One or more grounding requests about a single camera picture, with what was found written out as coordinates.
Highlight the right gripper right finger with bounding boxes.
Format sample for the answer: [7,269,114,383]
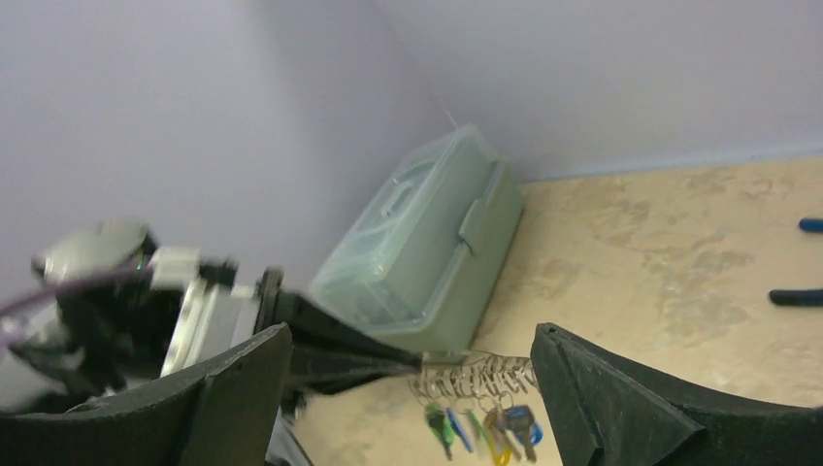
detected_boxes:
[531,323,822,466]

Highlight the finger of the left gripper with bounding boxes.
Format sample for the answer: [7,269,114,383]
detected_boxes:
[256,267,423,416]

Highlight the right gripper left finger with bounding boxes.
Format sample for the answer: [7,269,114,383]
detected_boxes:
[1,324,292,466]

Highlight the metal keyring plate with keys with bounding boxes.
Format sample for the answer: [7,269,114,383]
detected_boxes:
[407,350,543,465]

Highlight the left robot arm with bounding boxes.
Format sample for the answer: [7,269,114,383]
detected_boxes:
[1,220,423,418]

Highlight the translucent plastic storage box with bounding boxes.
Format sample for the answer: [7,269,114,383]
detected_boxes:
[310,124,524,360]

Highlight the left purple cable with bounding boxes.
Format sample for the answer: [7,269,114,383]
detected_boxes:
[0,264,155,342]

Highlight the blue handled pliers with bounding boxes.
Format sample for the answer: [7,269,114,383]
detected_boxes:
[768,216,822,308]

